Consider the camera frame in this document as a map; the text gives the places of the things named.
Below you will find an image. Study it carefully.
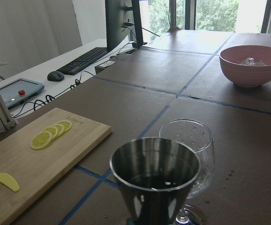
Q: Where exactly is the steel cocktail jigger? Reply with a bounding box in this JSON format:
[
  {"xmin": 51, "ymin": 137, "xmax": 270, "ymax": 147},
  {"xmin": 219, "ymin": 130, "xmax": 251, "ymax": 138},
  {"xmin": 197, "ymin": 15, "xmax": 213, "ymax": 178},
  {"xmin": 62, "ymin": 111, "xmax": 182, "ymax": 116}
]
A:
[{"xmin": 110, "ymin": 137, "xmax": 200, "ymax": 225}]

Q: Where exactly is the clear wine glass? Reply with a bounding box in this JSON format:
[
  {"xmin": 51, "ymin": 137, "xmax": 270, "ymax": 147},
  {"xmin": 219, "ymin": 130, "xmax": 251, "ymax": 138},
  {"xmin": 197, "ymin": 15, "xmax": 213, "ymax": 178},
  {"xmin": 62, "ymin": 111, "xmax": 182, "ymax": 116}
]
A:
[{"xmin": 159, "ymin": 119, "xmax": 215, "ymax": 225}]

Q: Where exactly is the pile of clear ice cubes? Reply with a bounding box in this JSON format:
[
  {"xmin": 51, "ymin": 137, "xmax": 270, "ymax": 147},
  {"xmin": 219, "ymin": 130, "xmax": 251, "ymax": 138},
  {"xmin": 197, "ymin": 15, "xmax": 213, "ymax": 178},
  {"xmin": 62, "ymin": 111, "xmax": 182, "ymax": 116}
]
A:
[{"xmin": 237, "ymin": 57, "xmax": 267, "ymax": 66}]

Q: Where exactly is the lemon slice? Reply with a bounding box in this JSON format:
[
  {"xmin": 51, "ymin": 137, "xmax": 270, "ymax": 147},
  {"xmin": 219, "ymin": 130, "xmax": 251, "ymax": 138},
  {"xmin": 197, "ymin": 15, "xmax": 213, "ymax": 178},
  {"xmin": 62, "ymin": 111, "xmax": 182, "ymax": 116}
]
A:
[
  {"xmin": 56, "ymin": 120, "xmax": 73, "ymax": 132},
  {"xmin": 42, "ymin": 126, "xmax": 58, "ymax": 140},
  {"xmin": 53, "ymin": 123, "xmax": 65, "ymax": 137},
  {"xmin": 30, "ymin": 131, "xmax": 52, "ymax": 150}
]

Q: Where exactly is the black keyboard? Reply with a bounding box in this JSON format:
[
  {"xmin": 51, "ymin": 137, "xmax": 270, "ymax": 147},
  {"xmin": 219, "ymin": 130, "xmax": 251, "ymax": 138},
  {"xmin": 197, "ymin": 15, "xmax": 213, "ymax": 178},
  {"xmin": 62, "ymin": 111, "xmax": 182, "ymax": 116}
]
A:
[{"xmin": 57, "ymin": 47, "xmax": 108, "ymax": 75}]

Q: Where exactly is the black computer mouse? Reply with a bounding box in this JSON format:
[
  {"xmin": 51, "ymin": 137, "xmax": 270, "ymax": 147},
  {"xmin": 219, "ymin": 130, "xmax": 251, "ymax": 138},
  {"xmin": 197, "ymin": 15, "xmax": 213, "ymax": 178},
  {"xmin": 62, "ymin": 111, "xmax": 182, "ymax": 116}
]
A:
[{"xmin": 47, "ymin": 71, "xmax": 65, "ymax": 82}]

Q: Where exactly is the lemon slice nearest front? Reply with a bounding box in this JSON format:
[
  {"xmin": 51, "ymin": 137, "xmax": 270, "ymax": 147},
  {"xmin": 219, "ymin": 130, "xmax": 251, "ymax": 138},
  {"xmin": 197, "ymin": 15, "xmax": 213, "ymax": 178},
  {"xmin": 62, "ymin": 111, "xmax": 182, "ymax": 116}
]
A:
[{"xmin": 30, "ymin": 131, "xmax": 52, "ymax": 150}]

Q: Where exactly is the black computer monitor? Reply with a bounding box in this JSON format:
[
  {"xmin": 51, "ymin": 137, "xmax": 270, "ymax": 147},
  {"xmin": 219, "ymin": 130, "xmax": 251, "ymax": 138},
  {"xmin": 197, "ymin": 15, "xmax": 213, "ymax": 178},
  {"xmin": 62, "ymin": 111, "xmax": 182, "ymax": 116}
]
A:
[{"xmin": 105, "ymin": 0, "xmax": 133, "ymax": 52}]

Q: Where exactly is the bamboo cutting board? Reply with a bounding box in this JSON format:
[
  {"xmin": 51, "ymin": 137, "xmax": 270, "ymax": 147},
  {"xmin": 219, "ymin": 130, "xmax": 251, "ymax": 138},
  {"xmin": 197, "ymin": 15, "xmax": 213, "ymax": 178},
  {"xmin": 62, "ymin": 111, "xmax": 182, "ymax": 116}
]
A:
[{"xmin": 0, "ymin": 108, "xmax": 112, "ymax": 225}]

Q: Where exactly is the blue teach pendant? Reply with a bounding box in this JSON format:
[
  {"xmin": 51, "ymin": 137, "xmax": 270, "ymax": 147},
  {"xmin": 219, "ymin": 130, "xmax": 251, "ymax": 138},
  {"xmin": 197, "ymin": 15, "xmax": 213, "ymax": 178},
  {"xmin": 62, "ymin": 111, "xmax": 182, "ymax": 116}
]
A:
[{"xmin": 0, "ymin": 78, "xmax": 45, "ymax": 109}]

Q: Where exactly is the pink bowl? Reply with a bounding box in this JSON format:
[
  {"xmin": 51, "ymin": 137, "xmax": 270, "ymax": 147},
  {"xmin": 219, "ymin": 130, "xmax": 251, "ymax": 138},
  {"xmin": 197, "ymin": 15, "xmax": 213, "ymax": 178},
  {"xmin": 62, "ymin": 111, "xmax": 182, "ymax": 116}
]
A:
[{"xmin": 219, "ymin": 45, "xmax": 271, "ymax": 87}]

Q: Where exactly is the yellow plastic knife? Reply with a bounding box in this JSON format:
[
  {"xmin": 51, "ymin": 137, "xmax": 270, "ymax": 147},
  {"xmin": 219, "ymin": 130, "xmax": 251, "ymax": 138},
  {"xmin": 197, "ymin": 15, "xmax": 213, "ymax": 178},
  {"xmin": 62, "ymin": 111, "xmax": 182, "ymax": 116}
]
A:
[{"xmin": 0, "ymin": 173, "xmax": 20, "ymax": 192}]

